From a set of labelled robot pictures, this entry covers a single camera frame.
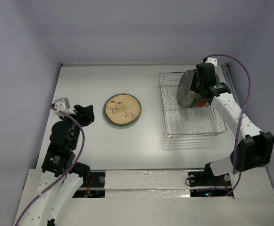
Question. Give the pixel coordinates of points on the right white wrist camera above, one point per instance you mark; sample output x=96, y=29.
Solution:
x=211, y=60

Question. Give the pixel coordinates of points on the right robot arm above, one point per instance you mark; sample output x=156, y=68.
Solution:
x=252, y=146

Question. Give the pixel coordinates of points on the red teal flower plate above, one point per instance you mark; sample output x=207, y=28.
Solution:
x=202, y=103

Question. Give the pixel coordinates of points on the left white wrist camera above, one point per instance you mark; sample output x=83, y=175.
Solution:
x=61, y=104

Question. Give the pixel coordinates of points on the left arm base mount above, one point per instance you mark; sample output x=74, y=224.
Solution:
x=95, y=188

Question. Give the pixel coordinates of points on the wire dish rack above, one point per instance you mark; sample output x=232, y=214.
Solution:
x=184, y=123

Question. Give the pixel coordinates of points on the blue floral plate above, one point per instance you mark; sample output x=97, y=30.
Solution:
x=196, y=101

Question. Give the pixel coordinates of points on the green floral plate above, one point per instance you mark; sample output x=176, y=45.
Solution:
x=218, y=78

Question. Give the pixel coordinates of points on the brown speckled plate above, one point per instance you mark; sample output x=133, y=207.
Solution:
x=185, y=96

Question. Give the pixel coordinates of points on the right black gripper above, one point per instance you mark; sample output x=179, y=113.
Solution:
x=195, y=84

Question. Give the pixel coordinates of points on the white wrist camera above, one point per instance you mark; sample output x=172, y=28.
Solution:
x=61, y=104
x=211, y=60

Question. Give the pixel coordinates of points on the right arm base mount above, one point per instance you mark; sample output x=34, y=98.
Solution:
x=202, y=185

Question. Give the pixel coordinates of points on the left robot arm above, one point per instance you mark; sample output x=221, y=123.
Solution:
x=61, y=173

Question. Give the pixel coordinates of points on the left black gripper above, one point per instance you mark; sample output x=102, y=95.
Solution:
x=85, y=113

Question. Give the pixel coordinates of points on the beige bird plate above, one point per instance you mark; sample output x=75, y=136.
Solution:
x=122, y=109

